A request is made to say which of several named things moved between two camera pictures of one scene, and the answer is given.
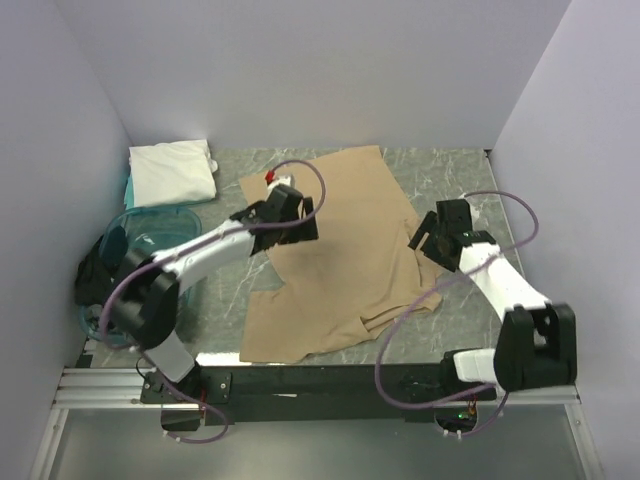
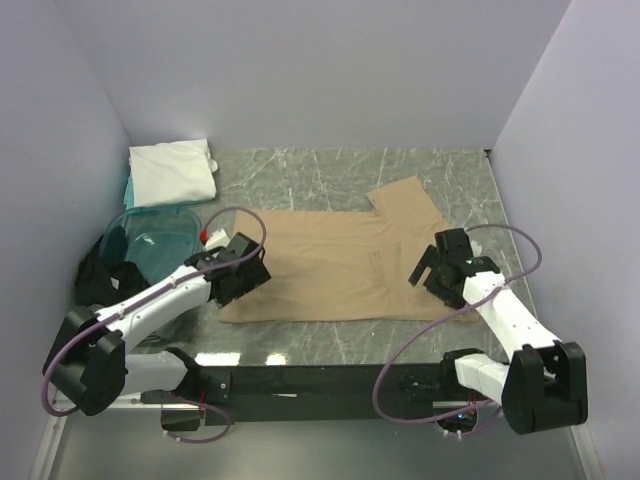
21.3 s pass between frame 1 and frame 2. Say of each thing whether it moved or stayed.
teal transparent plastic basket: stayed
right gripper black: moved
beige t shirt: moved
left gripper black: moved
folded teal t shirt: stayed
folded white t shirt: stayed
